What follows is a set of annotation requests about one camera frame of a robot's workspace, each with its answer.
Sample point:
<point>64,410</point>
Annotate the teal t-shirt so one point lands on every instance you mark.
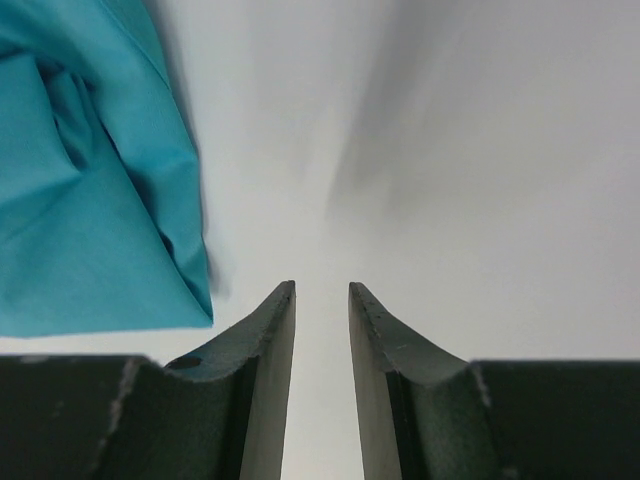
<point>101,224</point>

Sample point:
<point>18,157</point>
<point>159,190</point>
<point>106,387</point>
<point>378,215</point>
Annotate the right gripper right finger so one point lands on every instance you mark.
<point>424,413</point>

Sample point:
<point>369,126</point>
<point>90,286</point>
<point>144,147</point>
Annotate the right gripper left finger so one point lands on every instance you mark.
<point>217,412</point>

